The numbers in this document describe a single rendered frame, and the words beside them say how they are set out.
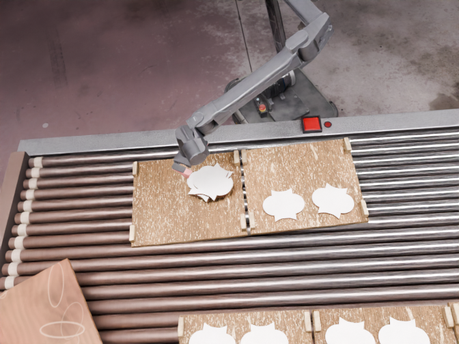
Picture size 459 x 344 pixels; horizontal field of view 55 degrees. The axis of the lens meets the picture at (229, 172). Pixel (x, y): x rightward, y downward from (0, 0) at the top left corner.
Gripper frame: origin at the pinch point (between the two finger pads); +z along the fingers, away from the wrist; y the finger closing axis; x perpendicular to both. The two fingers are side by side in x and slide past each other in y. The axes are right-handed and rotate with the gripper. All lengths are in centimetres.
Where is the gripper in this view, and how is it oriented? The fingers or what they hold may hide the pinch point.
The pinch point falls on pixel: (192, 165)
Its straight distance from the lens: 154.9
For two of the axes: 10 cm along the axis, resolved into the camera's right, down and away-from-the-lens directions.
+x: -9.0, -3.3, 2.8
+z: 0.7, 5.1, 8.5
